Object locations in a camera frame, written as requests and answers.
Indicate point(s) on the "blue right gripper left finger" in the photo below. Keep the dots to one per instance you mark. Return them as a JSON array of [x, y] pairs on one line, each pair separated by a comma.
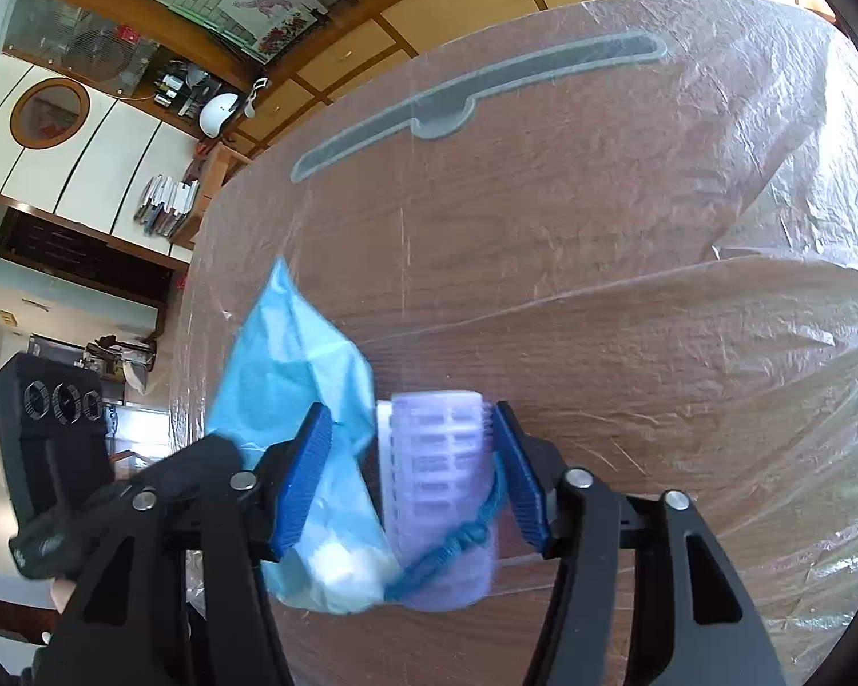
[[295, 468]]

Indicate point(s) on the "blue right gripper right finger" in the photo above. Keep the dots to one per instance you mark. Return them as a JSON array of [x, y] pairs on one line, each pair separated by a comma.
[[527, 496]]

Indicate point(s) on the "lilac plastic basket cup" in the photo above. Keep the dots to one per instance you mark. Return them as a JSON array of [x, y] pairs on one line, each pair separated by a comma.
[[441, 492]]

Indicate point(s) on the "blue drawstring bag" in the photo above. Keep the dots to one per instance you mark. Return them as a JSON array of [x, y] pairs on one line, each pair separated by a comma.
[[371, 502]]

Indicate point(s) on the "stack of books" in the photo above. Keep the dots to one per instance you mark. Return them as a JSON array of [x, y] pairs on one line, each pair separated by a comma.
[[164, 205]]

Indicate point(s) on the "small wooden side table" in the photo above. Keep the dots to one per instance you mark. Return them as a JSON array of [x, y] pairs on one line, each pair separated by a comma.
[[214, 164]]

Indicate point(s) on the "white helmet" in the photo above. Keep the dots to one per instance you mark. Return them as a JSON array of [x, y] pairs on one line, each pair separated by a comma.
[[217, 112]]

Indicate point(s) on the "grey chair backrest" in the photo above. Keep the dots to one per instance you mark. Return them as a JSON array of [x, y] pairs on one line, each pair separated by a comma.
[[441, 111]]

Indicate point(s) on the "wooden tv cabinet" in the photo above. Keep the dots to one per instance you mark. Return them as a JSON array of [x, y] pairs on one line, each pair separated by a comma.
[[515, 7]]

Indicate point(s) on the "framed animal picture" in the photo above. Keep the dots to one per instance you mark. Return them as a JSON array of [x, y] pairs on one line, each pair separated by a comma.
[[272, 24]]

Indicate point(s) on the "round wall mirror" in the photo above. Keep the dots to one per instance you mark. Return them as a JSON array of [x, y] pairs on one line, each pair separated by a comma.
[[49, 113]]

